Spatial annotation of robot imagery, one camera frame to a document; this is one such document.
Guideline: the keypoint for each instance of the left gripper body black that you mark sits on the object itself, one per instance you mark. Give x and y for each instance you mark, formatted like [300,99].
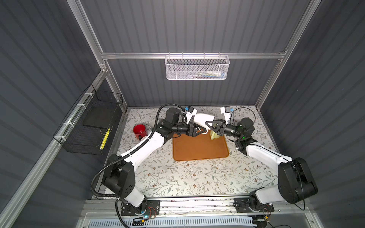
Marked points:
[192,128]

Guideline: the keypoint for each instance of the black wire basket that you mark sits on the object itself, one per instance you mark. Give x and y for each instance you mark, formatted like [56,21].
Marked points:
[76,138]

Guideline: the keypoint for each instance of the orange plastic tray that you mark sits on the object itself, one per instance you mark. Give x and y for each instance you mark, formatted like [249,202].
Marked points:
[202,147]

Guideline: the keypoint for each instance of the black foam pad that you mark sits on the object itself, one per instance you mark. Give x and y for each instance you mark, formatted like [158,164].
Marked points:
[99,117]

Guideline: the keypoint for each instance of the white wire mesh basket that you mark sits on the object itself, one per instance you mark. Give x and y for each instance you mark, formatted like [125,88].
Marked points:
[181,67]

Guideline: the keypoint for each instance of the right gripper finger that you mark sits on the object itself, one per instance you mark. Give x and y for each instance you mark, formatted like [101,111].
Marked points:
[215,124]
[215,130]

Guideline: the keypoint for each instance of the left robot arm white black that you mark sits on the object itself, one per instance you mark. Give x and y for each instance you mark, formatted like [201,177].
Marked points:
[119,173]

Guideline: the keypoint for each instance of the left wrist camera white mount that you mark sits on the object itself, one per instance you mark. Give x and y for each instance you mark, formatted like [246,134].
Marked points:
[190,112]

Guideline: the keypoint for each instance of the white cream mug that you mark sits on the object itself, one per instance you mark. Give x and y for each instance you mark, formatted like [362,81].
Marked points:
[203,120]

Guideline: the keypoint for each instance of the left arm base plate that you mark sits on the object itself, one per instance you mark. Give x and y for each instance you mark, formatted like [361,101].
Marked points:
[148,207]

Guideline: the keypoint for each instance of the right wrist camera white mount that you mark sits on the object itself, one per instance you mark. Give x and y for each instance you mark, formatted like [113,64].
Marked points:
[227,113]

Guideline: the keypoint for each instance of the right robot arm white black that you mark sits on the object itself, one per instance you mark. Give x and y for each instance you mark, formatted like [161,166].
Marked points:
[295,180]

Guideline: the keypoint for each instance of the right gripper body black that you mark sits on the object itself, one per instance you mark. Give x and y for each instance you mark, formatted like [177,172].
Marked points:
[221,127]

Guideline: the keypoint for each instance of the markers in white basket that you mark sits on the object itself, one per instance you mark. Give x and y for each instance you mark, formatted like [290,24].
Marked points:
[210,75]

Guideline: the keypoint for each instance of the light green mug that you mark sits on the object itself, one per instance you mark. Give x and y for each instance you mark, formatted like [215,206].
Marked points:
[214,135]

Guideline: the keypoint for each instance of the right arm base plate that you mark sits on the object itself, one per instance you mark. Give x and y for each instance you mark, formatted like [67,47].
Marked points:
[248,203]

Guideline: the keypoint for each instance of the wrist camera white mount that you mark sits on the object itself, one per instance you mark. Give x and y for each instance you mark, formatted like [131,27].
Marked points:
[227,113]
[190,112]

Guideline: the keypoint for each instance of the blue floral mug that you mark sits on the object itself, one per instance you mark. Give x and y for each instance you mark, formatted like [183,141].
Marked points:
[151,124]

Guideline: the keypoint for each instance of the red mug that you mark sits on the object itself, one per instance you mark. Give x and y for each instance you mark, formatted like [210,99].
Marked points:
[140,131]

